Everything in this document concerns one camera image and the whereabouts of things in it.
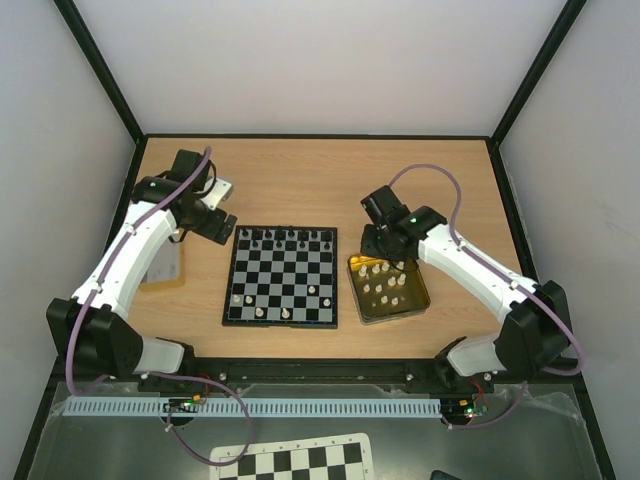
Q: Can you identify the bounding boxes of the black phone corner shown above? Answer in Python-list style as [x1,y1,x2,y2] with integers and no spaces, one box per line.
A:
[430,470,460,480]

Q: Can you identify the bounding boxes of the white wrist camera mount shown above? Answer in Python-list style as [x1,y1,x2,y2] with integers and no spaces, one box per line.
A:
[202,178,234,211]

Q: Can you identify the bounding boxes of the printed checkerboard sheet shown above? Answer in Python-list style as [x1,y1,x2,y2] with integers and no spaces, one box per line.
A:
[209,433,376,480]

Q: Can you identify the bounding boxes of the white slotted cable duct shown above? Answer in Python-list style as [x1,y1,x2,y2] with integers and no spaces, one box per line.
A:
[62,397,441,419]

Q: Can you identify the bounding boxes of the silver gold tin lid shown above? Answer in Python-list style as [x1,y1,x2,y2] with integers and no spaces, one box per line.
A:
[139,240,185,292]

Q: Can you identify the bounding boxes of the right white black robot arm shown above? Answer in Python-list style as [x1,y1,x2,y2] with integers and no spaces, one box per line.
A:
[360,186,572,392]

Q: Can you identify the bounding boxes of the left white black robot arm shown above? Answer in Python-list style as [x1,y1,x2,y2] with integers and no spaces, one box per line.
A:
[46,148,237,385]

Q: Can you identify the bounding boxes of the black silver chess board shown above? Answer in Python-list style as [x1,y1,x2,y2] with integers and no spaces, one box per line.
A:
[222,225,338,329]

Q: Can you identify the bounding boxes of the black aluminium frame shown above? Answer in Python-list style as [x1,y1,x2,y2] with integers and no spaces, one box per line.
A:
[13,1,616,479]

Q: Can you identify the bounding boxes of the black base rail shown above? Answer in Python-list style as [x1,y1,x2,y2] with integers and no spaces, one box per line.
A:
[137,362,496,394]

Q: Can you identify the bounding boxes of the gold tin with pieces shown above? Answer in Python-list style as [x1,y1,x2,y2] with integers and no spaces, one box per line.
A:
[347,255,431,325]

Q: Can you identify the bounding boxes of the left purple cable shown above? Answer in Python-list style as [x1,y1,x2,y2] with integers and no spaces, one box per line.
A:
[65,145,251,461]

